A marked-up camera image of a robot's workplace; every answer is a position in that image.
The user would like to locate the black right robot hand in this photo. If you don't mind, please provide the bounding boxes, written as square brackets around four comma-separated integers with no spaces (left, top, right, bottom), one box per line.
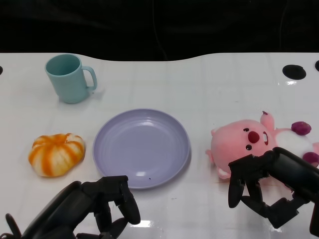
[228,146,319,236]

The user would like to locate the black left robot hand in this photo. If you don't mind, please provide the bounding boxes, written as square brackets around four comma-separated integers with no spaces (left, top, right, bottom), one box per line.
[21,175,141,239]

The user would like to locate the pink plush doll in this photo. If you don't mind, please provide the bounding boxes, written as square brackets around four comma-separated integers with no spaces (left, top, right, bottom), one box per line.
[205,111,319,179]

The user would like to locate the lavender plastic plate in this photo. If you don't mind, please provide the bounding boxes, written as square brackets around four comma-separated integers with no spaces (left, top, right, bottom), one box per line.
[92,108,192,190]

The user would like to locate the orange white striped pumpkin toy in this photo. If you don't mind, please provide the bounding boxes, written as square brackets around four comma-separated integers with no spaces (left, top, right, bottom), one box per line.
[27,133,86,178]

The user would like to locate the teal plastic mug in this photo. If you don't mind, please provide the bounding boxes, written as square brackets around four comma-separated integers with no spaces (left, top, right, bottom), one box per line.
[44,54,98,104]

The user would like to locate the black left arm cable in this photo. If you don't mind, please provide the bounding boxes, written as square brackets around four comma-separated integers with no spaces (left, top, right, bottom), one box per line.
[4,213,22,239]

